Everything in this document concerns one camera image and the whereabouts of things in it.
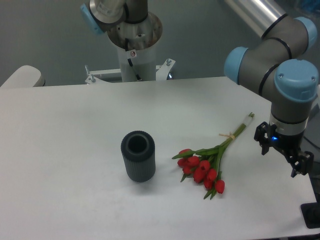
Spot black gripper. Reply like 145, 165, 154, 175
253, 120, 314, 178

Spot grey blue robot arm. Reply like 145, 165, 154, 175
80, 0, 319, 176

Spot red tulip bouquet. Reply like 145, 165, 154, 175
172, 112, 255, 200

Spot dark grey ribbed vase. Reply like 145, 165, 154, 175
120, 130, 156, 183

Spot white chair backrest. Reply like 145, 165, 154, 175
0, 65, 46, 89

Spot black table clamp mount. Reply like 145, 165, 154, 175
300, 202, 320, 229

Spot black base cable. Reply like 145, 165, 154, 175
124, 37, 143, 82

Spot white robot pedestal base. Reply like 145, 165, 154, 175
85, 50, 176, 85

